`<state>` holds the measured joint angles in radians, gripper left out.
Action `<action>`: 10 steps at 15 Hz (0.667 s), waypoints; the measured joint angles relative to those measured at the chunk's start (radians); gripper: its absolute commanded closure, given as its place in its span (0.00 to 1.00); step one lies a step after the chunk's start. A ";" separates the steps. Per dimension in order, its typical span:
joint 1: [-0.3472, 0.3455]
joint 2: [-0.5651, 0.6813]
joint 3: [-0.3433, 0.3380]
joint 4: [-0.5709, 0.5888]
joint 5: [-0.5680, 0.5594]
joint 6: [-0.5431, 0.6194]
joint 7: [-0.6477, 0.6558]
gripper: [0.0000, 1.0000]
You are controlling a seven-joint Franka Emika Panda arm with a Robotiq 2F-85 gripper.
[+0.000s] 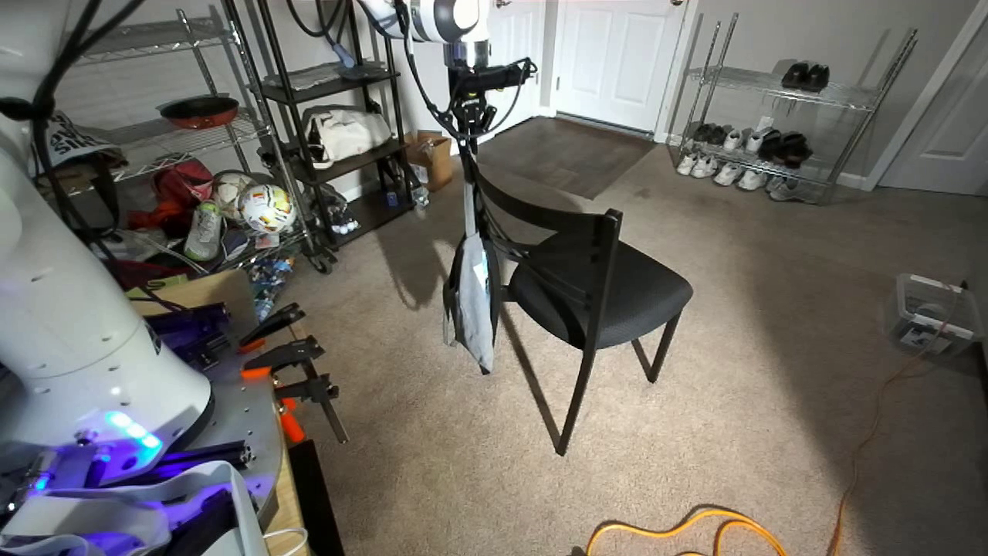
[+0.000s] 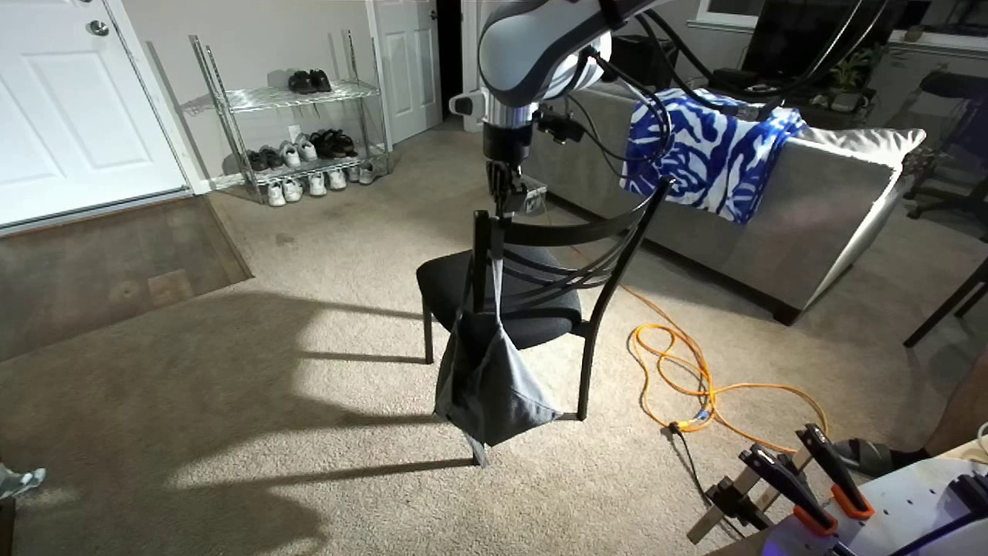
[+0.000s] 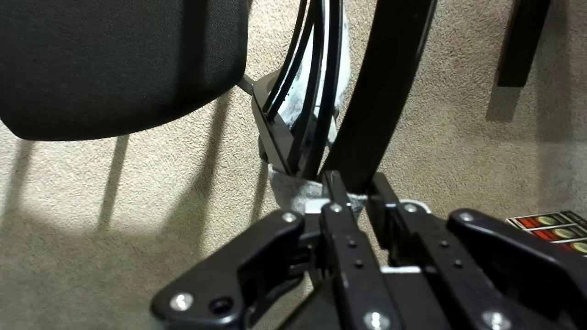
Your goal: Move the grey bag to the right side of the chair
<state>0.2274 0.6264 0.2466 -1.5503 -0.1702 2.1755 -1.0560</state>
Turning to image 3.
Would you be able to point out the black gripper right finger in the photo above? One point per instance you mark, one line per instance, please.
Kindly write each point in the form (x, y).
(508, 263)

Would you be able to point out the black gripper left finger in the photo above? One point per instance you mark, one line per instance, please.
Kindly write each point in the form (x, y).
(245, 269)

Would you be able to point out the grey cloth bag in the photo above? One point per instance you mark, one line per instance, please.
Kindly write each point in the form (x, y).
(293, 102)

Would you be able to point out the black chair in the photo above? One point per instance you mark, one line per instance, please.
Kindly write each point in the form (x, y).
(111, 62)

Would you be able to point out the black square leg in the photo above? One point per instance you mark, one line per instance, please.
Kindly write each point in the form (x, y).
(520, 38)

